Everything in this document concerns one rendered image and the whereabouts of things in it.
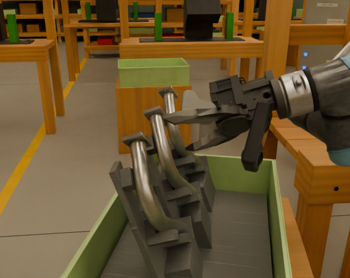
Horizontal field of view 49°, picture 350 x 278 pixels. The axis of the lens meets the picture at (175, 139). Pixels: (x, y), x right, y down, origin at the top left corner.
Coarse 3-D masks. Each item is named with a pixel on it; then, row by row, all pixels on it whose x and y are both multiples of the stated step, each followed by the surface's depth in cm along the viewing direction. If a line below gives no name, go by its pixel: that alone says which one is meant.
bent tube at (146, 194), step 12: (132, 144) 71; (144, 144) 71; (132, 156) 70; (144, 156) 70; (132, 168) 70; (144, 168) 69; (144, 180) 68; (144, 192) 68; (144, 204) 68; (156, 204) 69; (156, 216) 69; (156, 228) 71; (168, 228) 74; (180, 228) 81
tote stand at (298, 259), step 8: (288, 200) 128; (288, 208) 123; (288, 216) 119; (288, 224) 115; (296, 224) 115; (288, 232) 112; (296, 232) 112; (288, 240) 108; (296, 240) 108; (288, 248) 105; (296, 248) 105; (304, 248) 105; (296, 256) 102; (304, 256) 102; (296, 264) 99; (304, 264) 99; (296, 272) 96; (304, 272) 96
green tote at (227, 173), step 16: (208, 160) 120; (224, 160) 120; (240, 160) 119; (272, 160) 117; (224, 176) 122; (240, 176) 121; (256, 176) 120; (272, 176) 111; (256, 192) 122; (272, 192) 108; (112, 208) 94; (272, 208) 104; (96, 224) 86; (112, 224) 95; (272, 224) 102; (96, 240) 85; (112, 240) 96; (272, 240) 99; (80, 256) 76; (96, 256) 85; (272, 256) 96; (288, 256) 76; (64, 272) 72; (80, 272) 77; (96, 272) 86; (288, 272) 72
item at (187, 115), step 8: (184, 96) 65; (192, 96) 66; (184, 104) 64; (192, 104) 65; (200, 104) 65; (208, 104) 66; (176, 112) 63; (184, 112) 63; (192, 112) 63; (168, 120) 64; (176, 120) 63; (184, 120) 63; (192, 120) 64; (200, 120) 64; (208, 120) 65; (216, 120) 65
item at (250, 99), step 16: (224, 80) 68; (240, 80) 69; (256, 80) 70; (272, 80) 66; (224, 96) 67; (240, 96) 66; (256, 96) 67; (272, 96) 66; (240, 112) 64; (224, 128) 68; (240, 128) 69
